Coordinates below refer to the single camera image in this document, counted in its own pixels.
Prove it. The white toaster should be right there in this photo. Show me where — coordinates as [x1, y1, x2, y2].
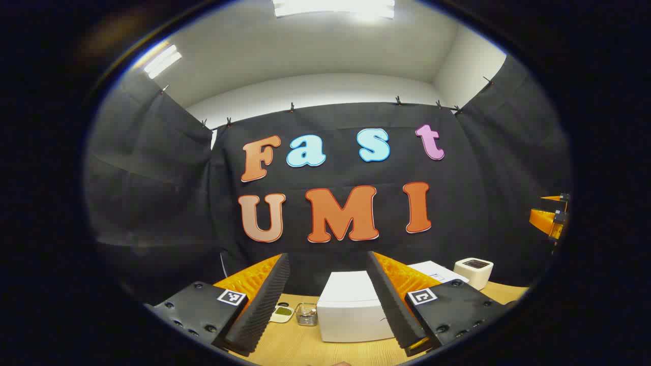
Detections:
[454, 257, 494, 291]

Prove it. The white microwave oven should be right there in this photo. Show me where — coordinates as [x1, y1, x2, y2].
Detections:
[316, 261, 469, 343]

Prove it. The black backdrop cloth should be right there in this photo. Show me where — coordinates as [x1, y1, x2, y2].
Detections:
[84, 53, 574, 306]

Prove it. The white divided snack dish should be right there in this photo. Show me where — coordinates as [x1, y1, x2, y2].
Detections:
[269, 303, 295, 324]

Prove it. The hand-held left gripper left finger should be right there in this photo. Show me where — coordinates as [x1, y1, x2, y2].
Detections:
[144, 253, 291, 358]

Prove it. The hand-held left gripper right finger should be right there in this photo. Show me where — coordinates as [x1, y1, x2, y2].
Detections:
[365, 250, 517, 358]

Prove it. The metal mesh utensil holder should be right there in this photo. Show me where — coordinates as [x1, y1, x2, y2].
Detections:
[295, 302, 319, 326]

